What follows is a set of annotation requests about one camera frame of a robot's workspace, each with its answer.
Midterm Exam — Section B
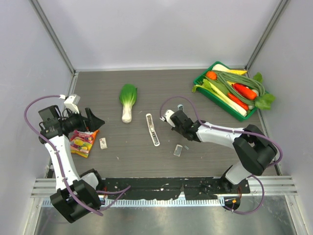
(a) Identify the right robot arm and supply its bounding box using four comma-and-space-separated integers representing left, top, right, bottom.
164, 110, 277, 193

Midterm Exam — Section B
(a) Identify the pale green leek toy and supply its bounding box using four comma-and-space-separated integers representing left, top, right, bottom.
192, 79, 247, 116

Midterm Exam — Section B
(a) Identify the green plastic tray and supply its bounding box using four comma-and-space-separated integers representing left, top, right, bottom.
193, 61, 269, 122

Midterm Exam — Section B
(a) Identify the green lettuce leaf toy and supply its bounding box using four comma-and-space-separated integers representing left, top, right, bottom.
252, 72, 276, 110

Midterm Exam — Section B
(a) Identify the yellow corn toy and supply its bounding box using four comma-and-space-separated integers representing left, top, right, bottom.
227, 70, 247, 75

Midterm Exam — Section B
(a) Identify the green bok choy toy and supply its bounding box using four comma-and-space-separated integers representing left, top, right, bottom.
119, 84, 137, 123

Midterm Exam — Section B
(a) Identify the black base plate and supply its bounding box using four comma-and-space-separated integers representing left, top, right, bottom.
102, 177, 250, 201

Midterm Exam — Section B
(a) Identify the perforated cable duct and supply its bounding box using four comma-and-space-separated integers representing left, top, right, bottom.
42, 197, 225, 208

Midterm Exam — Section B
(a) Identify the white radish toy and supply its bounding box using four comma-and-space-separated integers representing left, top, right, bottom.
212, 64, 230, 72

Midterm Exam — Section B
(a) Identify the staples box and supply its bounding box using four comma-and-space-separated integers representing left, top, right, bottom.
99, 138, 108, 149

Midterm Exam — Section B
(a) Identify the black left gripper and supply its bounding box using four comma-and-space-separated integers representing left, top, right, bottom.
60, 107, 104, 133

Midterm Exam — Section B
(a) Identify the red chili pepper toy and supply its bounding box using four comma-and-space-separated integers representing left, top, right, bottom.
227, 93, 249, 111

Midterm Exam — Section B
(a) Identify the staples tray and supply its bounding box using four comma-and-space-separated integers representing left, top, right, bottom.
173, 144, 183, 157

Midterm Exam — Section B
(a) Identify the colourful snack packet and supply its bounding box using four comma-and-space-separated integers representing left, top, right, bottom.
70, 130, 99, 158

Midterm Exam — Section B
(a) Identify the orange carrot toy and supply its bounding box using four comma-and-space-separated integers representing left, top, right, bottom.
233, 83, 257, 100

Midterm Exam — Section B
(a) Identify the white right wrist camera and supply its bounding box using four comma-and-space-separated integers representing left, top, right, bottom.
160, 110, 175, 127

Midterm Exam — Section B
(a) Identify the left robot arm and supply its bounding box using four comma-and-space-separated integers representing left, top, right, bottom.
39, 105, 105, 223

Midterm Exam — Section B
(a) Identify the green long beans bundle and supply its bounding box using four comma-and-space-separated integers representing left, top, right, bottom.
213, 70, 269, 109

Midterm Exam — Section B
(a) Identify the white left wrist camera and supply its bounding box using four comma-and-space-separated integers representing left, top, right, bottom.
60, 94, 80, 114

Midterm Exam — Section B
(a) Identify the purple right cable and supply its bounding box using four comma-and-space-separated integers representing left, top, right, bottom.
159, 96, 284, 214

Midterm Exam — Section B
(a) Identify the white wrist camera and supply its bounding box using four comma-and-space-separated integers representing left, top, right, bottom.
160, 110, 175, 127
60, 94, 80, 114

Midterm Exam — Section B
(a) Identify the white stapler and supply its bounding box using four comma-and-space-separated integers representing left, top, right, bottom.
146, 114, 160, 147

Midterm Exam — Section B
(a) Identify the orange pumpkin toy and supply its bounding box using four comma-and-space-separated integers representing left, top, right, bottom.
205, 71, 217, 80

